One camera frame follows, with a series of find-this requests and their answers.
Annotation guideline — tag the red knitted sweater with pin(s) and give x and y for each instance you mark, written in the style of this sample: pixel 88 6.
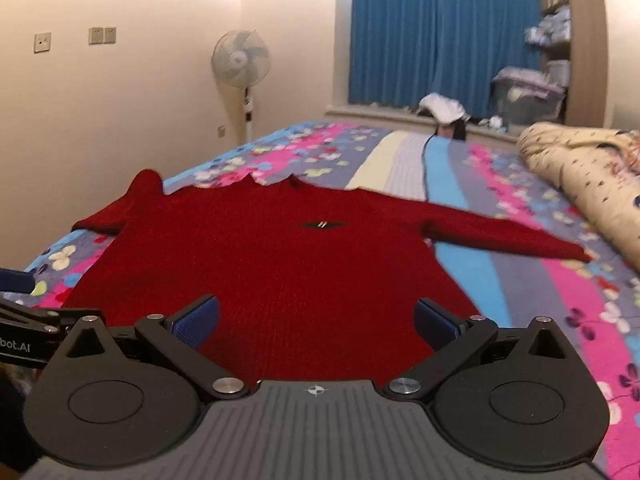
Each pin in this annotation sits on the red knitted sweater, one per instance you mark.
pixel 280 270

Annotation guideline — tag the dark garment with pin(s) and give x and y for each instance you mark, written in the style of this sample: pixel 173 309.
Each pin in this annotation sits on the dark garment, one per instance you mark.
pixel 456 131

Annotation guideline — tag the beige patterned quilt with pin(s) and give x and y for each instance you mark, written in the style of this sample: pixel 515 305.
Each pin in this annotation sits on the beige patterned quilt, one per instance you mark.
pixel 590 180

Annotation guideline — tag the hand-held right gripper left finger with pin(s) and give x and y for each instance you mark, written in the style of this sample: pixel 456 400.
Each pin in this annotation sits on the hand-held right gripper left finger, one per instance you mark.
pixel 196 321

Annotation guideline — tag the clear storage box purple lid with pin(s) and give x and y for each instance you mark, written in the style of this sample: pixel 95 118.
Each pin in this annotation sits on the clear storage box purple lid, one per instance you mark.
pixel 530 97

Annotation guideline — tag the white standing fan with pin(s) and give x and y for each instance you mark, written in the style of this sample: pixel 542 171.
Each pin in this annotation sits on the white standing fan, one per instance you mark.
pixel 241 59

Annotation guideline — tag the double wall switch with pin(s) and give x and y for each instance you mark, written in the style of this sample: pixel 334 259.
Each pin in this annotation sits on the double wall switch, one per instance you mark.
pixel 102 35

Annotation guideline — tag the floral striped bed sheet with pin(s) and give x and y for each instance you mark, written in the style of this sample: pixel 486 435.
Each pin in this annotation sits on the floral striped bed sheet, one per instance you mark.
pixel 525 300

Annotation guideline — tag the wooden shelf unit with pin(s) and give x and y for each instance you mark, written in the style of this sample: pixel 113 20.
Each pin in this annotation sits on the wooden shelf unit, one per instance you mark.
pixel 585 35

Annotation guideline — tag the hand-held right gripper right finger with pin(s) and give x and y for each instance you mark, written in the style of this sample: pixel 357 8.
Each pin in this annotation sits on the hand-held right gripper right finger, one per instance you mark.
pixel 434 324

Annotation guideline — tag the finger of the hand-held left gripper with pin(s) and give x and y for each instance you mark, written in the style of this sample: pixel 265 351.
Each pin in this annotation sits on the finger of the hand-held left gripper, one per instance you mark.
pixel 35 317
pixel 15 281

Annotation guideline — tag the folded white clothes pile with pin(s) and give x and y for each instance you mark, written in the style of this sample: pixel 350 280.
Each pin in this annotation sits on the folded white clothes pile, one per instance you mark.
pixel 550 25

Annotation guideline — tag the white crumpled cloth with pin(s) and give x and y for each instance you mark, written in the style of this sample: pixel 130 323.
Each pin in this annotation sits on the white crumpled cloth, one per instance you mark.
pixel 442 106

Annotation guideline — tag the blue curtain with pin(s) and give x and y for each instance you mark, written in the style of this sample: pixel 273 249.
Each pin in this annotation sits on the blue curtain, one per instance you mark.
pixel 440 35

